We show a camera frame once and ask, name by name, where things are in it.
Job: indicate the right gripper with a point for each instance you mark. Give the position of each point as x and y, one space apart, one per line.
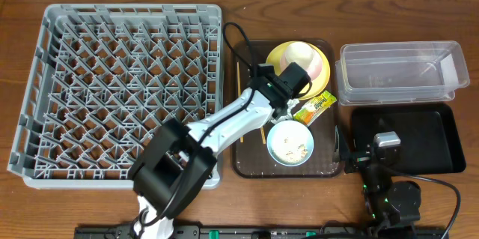
359 157

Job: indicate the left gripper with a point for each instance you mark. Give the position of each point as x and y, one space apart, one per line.
281 106

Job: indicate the wooden chopstick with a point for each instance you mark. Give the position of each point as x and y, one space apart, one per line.
239 90
262 132

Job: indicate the light blue bowl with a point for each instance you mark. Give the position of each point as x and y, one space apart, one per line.
290 143

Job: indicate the white tissue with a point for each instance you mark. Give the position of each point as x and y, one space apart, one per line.
287 115

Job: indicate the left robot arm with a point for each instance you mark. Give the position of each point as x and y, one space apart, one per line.
178 160

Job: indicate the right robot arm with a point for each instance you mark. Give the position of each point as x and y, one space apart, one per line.
391 204

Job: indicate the grey plastic dishwasher rack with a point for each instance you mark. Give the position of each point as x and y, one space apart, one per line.
104 77

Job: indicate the yellow round plate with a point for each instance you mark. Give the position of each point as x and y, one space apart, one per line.
319 84

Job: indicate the yellow green snack wrapper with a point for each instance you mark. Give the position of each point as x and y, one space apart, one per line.
314 107

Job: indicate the pink shallow bowl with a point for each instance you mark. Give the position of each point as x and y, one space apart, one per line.
314 68

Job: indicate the white cup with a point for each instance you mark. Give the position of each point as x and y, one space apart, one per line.
300 53

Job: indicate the dark brown serving tray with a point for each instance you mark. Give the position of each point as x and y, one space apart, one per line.
251 159

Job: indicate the black rectangular tray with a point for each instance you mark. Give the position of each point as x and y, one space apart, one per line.
429 140

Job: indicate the clear plastic bin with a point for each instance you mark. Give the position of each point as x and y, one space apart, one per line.
400 72

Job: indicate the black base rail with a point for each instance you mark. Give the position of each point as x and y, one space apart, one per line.
195 232

